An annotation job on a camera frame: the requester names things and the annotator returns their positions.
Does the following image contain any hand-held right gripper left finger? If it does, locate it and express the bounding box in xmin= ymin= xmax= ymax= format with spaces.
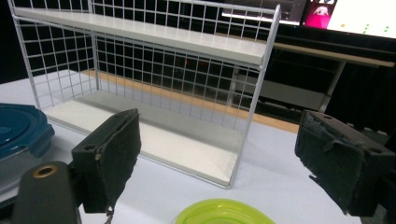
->
xmin=70 ymin=107 xmax=143 ymax=216

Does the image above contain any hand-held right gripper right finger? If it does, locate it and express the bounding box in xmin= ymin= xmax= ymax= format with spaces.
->
xmin=294 ymin=109 xmax=396 ymax=217

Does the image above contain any glass container with blue lid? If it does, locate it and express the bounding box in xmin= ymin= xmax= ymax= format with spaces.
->
xmin=0 ymin=103 xmax=57 ymax=194

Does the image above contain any white wire shelf rack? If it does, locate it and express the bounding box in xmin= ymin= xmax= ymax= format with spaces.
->
xmin=7 ymin=0 xmax=282 ymax=189

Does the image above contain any green silicone bowl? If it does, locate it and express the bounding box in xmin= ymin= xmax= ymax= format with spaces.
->
xmin=172 ymin=198 xmax=276 ymax=224

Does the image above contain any lit computer monitor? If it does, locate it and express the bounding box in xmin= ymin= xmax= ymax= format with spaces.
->
xmin=303 ymin=0 xmax=396 ymax=40

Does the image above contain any white frame desk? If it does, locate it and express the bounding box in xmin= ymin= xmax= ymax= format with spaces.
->
xmin=232 ymin=40 xmax=396 ymax=115

